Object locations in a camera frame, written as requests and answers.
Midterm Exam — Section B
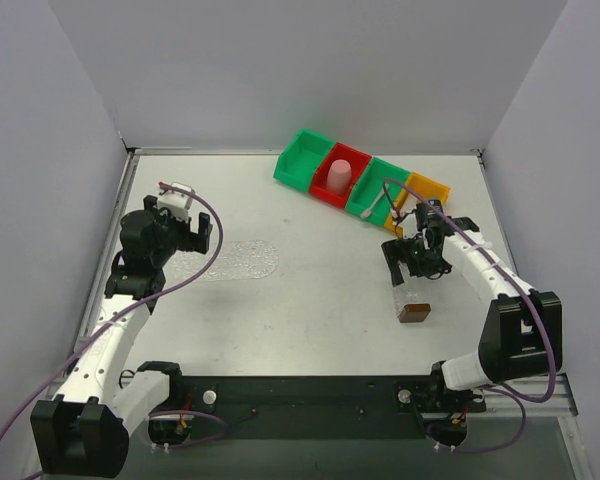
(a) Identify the clear textured acrylic tray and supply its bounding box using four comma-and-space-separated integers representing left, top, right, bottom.
165, 240, 279, 282

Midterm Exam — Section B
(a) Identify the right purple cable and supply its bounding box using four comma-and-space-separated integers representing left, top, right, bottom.
381, 177, 559, 454

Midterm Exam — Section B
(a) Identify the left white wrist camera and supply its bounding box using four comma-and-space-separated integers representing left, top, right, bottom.
156, 182, 194, 222

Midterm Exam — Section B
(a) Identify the red bin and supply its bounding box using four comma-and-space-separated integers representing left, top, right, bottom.
309, 142, 371, 209

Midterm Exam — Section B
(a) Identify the far green bin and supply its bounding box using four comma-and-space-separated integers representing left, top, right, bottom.
273, 129, 335, 193

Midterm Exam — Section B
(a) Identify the green bin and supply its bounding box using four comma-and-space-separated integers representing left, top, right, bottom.
273, 129, 335, 193
345, 157, 410, 227

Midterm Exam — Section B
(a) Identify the pink cup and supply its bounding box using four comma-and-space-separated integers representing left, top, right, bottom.
325, 159, 352, 195

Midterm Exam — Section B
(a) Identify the purple cable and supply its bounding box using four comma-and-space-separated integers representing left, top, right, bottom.
0, 182, 225, 476
381, 177, 559, 454

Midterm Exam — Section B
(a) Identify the yellow bin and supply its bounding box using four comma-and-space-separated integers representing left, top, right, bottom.
383, 171, 452, 236

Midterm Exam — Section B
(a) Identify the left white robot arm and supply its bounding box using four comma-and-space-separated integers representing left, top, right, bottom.
30, 184, 223, 478

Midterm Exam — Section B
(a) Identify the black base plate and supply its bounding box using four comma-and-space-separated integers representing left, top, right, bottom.
148, 374, 486, 446

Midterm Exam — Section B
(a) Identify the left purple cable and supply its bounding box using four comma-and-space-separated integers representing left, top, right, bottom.
0, 182, 225, 476

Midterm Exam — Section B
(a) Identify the clear rack with brown ends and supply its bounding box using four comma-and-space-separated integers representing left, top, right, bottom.
392, 277, 432, 325

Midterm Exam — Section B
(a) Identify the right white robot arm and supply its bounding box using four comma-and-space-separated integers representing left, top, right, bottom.
381, 200, 563, 403

